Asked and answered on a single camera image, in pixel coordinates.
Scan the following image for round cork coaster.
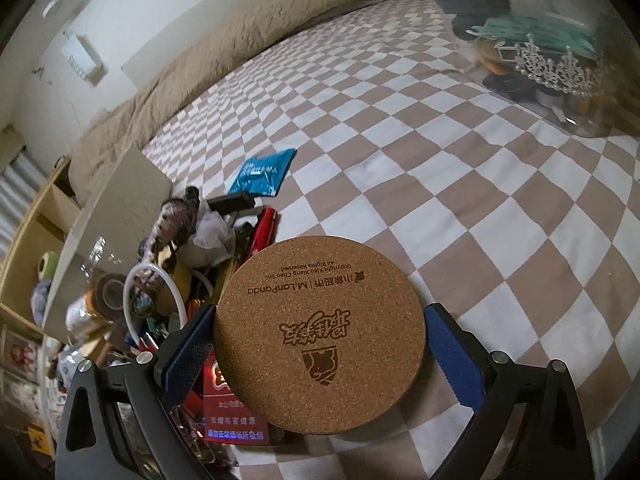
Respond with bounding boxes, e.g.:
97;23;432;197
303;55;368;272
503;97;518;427
212;236;427;435

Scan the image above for blue foil packet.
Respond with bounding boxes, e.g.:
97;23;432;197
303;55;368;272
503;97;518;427
226;148;297;197

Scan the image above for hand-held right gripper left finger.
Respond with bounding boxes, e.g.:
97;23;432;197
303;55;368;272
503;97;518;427
56;302;217;480

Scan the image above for red plastic stick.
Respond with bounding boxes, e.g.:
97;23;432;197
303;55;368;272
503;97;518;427
249;207;279;256

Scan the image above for white cable loop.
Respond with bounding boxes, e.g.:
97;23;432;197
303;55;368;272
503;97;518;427
122;262;188;346

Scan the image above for white crumpled plastic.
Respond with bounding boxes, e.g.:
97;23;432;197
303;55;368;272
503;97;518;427
192;212;236;266

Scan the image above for beige quilt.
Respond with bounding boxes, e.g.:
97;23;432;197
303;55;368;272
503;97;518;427
67;0;408;201

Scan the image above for grey curtain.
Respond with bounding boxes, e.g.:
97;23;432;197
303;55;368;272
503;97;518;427
0;155;48;226

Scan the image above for patterned fabric scrunchie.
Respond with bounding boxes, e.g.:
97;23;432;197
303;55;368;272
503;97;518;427
145;199;201;251

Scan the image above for clear storage container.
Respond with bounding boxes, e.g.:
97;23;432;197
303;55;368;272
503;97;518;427
405;0;640;138

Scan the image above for black plastic clip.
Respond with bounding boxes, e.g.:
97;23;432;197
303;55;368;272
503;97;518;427
206;194;255;213

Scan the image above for red printed carton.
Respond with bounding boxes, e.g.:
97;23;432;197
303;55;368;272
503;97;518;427
180;350;273;446

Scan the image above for white cardboard box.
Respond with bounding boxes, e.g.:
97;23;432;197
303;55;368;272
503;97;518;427
42;145;173;341

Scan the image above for wooden bedside shelf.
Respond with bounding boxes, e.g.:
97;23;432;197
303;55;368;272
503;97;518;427
0;155;83;341

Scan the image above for teal plastic pieces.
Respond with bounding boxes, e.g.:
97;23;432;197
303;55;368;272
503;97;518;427
462;12;596;56

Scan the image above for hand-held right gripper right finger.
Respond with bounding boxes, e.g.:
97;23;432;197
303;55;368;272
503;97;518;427
424;302;588;480

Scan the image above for brown clear tape roll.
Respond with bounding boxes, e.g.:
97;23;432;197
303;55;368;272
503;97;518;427
92;275;128;311

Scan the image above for purple white plush toy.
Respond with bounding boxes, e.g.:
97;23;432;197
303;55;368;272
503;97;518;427
29;282;51;313

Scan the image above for silver tiara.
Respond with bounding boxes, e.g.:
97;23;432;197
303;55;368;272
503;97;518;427
497;35;608;96

